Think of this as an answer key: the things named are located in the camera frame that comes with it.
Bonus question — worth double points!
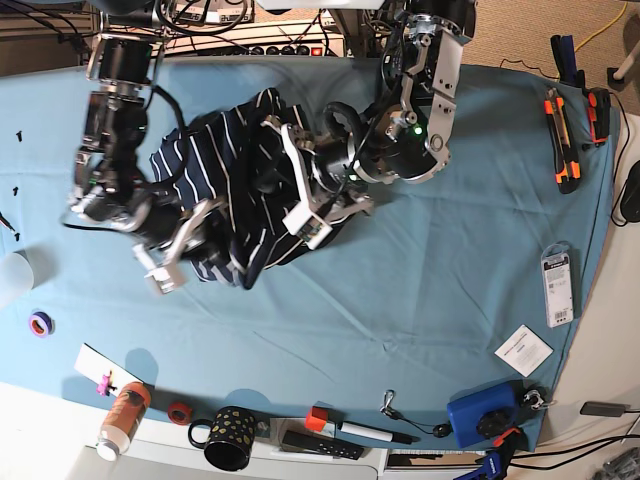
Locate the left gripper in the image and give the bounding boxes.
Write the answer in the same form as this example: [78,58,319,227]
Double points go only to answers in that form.
[261,102,374,250]

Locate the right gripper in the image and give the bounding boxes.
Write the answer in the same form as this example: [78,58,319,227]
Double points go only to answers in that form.
[114,194,213,295]

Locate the navy white striped t-shirt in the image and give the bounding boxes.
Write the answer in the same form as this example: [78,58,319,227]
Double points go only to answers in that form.
[149,88,309,290]

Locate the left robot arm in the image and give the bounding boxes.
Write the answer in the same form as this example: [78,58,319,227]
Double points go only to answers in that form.
[262,1,477,250]

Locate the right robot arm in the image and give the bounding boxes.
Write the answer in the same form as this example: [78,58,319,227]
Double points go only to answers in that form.
[62,1,226,294]

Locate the white paper sheet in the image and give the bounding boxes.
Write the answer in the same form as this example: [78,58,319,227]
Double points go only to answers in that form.
[74,344,141,395]

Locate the purple tape roll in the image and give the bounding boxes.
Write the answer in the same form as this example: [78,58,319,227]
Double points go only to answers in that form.
[28,311,54,338]

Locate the translucent plastic cup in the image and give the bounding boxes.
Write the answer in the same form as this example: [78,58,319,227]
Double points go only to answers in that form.
[0,252,34,309]

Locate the pink clip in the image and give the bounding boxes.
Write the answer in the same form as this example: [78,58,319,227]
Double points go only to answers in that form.
[96,374,112,397]

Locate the orange bottle white cap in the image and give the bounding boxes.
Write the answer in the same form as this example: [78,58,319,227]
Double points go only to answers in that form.
[96,382,151,462]

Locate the teal table cloth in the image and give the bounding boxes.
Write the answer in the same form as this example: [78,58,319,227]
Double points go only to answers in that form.
[1,66,624,428]

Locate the red tape roll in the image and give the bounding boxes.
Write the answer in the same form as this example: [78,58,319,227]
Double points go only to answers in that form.
[167,401,193,426]

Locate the white power strip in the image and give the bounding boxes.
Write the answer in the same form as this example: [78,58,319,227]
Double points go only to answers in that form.
[165,16,346,57]

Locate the metal carabiner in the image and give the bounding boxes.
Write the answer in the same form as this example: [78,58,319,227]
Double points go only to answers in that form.
[380,390,395,418]

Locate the black mug gold leaves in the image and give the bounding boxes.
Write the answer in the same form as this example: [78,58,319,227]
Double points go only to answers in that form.
[187,406,258,472]

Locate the red orange cube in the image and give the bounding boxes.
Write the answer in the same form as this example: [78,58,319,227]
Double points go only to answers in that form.
[304,406,329,432]

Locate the white black marker pen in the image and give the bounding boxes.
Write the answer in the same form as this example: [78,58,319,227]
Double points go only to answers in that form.
[337,422,418,445]

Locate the clear plastic blister pack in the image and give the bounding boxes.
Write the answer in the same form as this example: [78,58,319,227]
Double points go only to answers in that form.
[540,242,574,328]

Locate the black remote control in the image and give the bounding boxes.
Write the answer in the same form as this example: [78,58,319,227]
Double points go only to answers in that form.
[282,430,365,460]

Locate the white square card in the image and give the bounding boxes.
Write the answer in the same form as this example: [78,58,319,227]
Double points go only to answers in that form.
[494,325,553,378]

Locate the orange black utility knife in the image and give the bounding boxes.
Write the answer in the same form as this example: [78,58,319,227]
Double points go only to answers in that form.
[544,88,581,195]

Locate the blue box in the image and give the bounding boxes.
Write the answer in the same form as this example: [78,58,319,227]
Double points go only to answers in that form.
[447,383,520,448]

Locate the blue black clamp top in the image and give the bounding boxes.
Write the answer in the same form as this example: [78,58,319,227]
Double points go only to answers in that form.
[550,35,586,88]

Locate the orange black tool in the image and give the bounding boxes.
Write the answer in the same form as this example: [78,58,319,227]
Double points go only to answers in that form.
[587,88,611,146]

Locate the blue clamp bottom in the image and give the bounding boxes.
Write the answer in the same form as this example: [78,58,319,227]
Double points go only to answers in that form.
[461,427,526,480]

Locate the black round object right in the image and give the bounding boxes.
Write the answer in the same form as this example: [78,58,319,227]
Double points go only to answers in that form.
[619,161,640,223]

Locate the black power adapter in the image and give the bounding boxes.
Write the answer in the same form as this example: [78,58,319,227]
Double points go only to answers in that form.
[580,401,628,418]

